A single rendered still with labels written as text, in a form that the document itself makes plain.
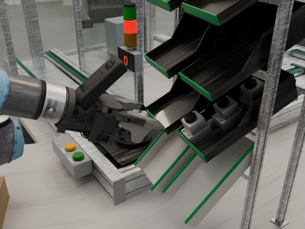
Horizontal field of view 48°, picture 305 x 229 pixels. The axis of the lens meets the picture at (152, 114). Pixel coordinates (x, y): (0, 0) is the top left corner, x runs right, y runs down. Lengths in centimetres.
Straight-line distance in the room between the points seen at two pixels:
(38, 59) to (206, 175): 147
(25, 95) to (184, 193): 55
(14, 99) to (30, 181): 76
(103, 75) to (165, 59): 29
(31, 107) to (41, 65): 158
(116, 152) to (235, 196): 44
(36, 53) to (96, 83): 153
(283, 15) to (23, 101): 51
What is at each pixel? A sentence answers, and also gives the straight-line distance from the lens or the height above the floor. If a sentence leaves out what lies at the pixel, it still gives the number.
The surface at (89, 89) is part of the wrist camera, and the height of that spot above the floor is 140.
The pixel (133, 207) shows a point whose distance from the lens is 118.
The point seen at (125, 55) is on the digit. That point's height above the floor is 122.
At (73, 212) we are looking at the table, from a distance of 119.
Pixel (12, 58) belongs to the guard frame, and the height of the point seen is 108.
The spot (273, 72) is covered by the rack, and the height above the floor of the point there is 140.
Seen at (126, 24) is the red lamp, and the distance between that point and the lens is 135.
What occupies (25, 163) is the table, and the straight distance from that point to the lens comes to 145.
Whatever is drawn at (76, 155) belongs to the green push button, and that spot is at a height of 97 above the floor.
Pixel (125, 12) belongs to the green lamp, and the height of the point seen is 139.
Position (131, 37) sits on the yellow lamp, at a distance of 135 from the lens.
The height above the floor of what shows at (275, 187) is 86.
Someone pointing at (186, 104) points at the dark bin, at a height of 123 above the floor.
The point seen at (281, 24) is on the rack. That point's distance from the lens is 75.
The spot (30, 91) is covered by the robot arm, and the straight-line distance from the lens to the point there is 63.
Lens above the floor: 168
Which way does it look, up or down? 29 degrees down
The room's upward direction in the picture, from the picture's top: straight up
